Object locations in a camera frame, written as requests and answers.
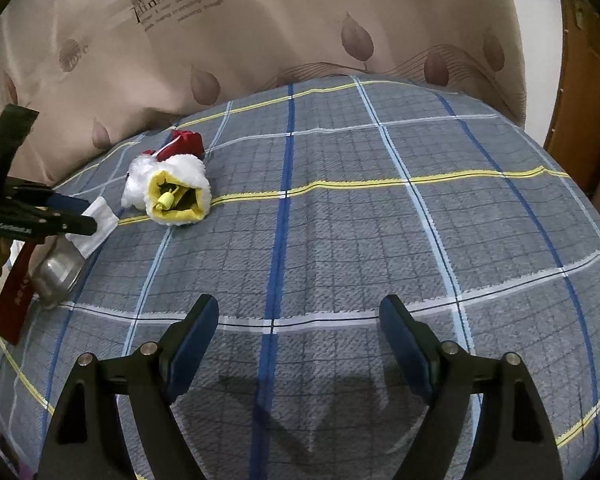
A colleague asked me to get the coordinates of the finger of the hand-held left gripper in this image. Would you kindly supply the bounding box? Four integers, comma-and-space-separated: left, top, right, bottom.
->
0, 211, 97, 239
7, 177, 92, 213

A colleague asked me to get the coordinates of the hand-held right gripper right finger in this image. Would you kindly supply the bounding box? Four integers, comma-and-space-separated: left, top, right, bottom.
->
379, 294, 565, 480

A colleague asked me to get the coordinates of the white cloth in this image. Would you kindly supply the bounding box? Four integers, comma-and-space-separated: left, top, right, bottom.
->
62, 196, 120, 256

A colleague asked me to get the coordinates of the grey plaid cloth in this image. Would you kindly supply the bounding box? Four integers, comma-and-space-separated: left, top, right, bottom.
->
0, 75, 600, 480

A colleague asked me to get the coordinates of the red tin box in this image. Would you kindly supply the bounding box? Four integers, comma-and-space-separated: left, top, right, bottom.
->
0, 242, 37, 346

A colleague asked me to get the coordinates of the white fluffy yellow-lined sock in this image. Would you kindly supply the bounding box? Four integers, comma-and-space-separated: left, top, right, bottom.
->
121, 152, 212, 226

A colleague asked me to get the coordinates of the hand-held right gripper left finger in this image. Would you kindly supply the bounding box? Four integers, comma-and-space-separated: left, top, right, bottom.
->
37, 294, 220, 480

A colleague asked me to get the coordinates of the steel bowl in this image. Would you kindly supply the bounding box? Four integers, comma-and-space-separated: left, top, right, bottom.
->
30, 236, 88, 310

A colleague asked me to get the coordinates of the beige leaf print curtain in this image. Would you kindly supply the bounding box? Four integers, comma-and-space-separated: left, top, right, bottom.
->
0, 0, 531, 201

